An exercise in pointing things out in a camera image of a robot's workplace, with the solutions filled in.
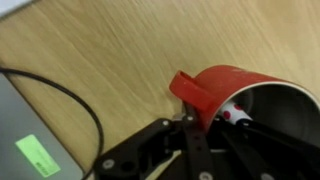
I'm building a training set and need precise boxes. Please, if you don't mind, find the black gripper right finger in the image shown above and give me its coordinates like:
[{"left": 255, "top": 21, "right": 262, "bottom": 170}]
[{"left": 204, "top": 116, "right": 320, "bottom": 180}]

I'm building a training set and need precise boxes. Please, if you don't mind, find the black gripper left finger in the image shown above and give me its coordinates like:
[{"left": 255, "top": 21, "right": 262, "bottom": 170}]
[{"left": 93, "top": 102, "right": 215, "bottom": 180}]

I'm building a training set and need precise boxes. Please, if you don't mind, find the red metal cup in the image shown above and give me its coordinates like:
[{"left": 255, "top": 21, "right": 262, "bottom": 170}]
[{"left": 168, "top": 64, "right": 320, "bottom": 148}]

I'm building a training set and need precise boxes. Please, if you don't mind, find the white red-dotted object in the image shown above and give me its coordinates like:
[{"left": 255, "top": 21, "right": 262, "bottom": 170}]
[{"left": 220, "top": 101, "right": 254, "bottom": 125}]

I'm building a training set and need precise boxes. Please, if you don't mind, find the green label sticker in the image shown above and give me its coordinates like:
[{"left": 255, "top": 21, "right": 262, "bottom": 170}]
[{"left": 14, "top": 133, "right": 62, "bottom": 179}]

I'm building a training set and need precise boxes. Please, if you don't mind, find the black cable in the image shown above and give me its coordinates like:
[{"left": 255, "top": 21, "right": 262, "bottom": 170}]
[{"left": 0, "top": 67, "right": 105, "bottom": 180}]

